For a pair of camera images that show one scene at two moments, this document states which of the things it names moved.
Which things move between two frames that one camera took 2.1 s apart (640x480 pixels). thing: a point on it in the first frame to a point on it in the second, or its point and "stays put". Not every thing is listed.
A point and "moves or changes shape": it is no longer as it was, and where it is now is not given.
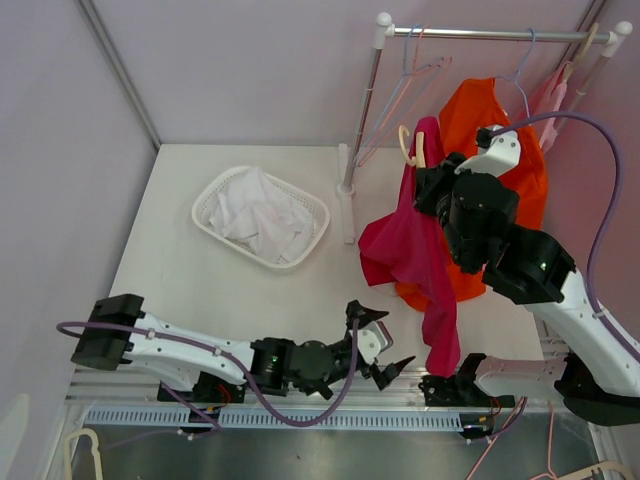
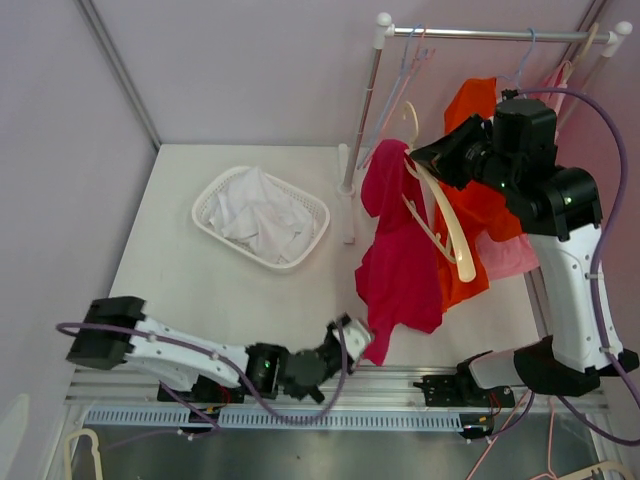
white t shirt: (249, 209) stays put
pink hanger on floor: (550, 448) stays put
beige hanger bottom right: (613, 465) stays put
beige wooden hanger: (419, 160) to (456, 244)
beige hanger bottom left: (96, 453) stays put
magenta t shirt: (407, 251) moves or changes shape
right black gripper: (431, 180) to (441, 157)
